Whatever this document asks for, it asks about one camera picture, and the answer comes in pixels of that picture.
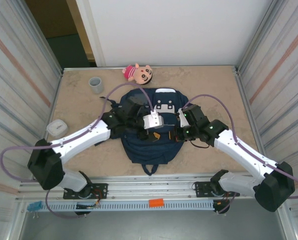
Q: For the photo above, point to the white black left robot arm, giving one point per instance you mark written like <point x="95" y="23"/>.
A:
<point x="84" y="135"/>

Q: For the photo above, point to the orange block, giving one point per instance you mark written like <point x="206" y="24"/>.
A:
<point x="156" y="203"/>

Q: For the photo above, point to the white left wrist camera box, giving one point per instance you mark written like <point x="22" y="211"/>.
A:
<point x="153" y="120"/>

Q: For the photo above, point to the aluminium mounting rail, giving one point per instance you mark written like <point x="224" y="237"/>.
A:
<point x="151" y="187"/>

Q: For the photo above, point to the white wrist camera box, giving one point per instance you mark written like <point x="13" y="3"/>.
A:
<point x="183" y="118"/>
<point x="153" y="120"/>

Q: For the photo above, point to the grey cup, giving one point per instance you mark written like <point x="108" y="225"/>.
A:
<point x="96" y="86"/>

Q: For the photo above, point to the pink plush doll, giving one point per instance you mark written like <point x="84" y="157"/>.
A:
<point x="138" y="73"/>

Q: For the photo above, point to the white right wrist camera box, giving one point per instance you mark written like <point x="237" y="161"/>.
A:
<point x="183" y="118"/>

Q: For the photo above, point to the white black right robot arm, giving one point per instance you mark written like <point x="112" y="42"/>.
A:
<point x="241" y="152"/>

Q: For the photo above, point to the blue clip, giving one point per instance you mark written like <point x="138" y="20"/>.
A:
<point x="34" y="206"/>

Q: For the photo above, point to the white square container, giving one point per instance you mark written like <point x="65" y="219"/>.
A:
<point x="57" y="128"/>

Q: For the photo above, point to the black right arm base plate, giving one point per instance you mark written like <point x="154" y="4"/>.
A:
<point x="201" y="190"/>

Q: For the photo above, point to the navy blue backpack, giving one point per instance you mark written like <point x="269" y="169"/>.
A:
<point x="151" y="152"/>

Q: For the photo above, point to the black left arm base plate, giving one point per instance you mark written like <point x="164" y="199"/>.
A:
<point x="101" y="190"/>

